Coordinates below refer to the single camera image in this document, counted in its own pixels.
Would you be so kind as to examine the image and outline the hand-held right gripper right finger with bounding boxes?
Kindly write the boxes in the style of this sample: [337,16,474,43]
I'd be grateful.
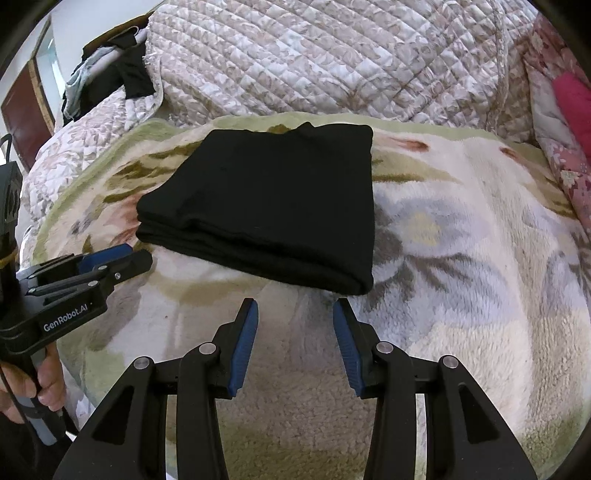
[332,298,539,480]

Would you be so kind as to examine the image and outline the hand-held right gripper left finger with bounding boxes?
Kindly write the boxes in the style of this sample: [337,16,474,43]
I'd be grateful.
[53,298,259,480]

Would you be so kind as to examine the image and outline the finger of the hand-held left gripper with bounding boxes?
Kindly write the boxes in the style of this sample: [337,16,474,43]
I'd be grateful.
[25,250,154,298]
[18,244,134,284]

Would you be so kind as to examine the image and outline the black pants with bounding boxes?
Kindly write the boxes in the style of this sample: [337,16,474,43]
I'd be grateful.
[135,122,376,296]

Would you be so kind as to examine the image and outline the person's left hand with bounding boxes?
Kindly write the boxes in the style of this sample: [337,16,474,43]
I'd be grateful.
[0,344,64,424]

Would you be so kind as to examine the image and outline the floral fleece blanket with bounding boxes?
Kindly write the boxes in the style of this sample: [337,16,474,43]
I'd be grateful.
[32,113,585,480]

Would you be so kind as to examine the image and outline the brown wooden door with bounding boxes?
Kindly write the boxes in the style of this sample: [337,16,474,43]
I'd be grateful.
[0,60,57,172]

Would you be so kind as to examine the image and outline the light grey garment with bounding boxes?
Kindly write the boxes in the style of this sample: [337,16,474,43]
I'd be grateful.
[62,48,122,124]

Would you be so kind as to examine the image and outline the black garment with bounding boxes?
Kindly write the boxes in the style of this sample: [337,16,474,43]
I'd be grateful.
[82,31,156,101]

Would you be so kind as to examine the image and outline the beige quilted floral bedspread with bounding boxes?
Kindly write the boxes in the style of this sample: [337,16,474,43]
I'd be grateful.
[21,0,541,264]

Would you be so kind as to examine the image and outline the pink floral quilt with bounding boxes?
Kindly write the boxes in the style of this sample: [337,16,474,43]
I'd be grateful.
[522,14,591,220]

